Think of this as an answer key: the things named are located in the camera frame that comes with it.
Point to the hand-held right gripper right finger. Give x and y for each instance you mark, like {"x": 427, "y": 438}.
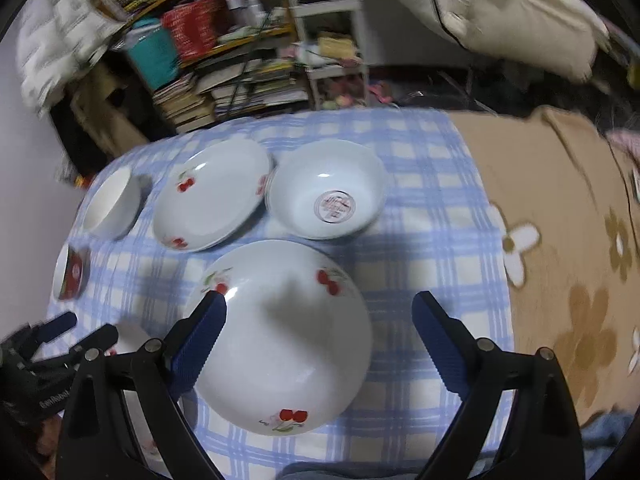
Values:
{"x": 440, "y": 345}

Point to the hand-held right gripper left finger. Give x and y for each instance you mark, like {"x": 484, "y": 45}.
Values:
{"x": 200, "y": 340}

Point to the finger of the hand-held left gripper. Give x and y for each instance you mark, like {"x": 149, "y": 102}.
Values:
{"x": 56, "y": 327}
{"x": 95, "y": 344}

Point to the small dark-rimmed patterned bowl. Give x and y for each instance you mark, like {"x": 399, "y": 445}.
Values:
{"x": 70, "y": 272}

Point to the large cherry-print bowl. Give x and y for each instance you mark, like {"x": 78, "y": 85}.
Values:
{"x": 285, "y": 350}

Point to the small plain white bowl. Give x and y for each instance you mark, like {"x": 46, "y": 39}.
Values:
{"x": 112, "y": 202}

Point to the white dish with red print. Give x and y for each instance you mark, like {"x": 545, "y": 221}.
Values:
{"x": 131, "y": 339}

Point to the shallow cherry-print plate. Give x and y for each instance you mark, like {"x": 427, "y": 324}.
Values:
{"x": 215, "y": 195}

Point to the blue plaid cloth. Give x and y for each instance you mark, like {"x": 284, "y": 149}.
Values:
{"x": 425, "y": 185}

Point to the white bowl with red label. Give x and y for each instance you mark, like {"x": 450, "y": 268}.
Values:
{"x": 327, "y": 187}

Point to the brown floral blanket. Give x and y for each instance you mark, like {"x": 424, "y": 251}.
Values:
{"x": 550, "y": 185}

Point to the tan cardboard box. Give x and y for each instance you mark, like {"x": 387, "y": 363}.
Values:
{"x": 105, "y": 115}

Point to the stack of books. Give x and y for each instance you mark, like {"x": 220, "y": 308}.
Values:
{"x": 235, "y": 92}

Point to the pink cloth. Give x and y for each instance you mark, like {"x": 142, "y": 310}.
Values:
{"x": 625, "y": 141}

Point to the teal bag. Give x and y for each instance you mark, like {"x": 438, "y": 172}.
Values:
{"x": 152, "y": 55}

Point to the white padded cloth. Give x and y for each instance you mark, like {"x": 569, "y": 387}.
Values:
{"x": 55, "y": 35}

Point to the yellow wooden bookshelf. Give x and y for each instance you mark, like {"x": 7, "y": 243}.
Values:
{"x": 240, "y": 42}

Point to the red bag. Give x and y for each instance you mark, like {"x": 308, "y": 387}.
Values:
{"x": 192, "y": 27}

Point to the white trolley cart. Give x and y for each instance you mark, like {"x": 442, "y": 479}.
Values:
{"x": 330, "y": 35}

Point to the group of white bottles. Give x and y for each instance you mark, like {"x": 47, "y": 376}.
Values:
{"x": 245, "y": 7}

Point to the white duvet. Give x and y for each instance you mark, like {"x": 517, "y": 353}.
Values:
{"x": 500, "y": 10}

